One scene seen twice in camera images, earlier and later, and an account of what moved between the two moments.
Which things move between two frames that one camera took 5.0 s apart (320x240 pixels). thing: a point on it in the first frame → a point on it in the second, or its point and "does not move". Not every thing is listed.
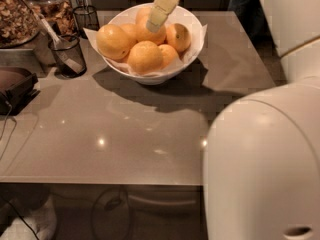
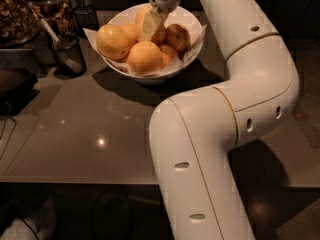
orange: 145,58 does not move
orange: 142,14 does not move
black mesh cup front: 69,58 does not move
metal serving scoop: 59,44 → 44,46
